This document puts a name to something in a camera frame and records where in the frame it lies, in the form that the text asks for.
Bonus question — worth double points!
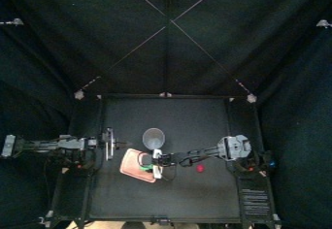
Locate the grey cup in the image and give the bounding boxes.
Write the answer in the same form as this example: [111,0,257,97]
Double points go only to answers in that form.
[142,127,166,151]

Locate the black table clamp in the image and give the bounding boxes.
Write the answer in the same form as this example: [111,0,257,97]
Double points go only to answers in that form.
[150,217,174,226]

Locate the white text label sticker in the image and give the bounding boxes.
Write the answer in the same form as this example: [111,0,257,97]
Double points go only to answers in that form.
[240,188,271,220]

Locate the thin diagonal brace cord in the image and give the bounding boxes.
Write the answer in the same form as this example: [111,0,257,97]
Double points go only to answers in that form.
[119,0,253,97]
[79,0,229,91]

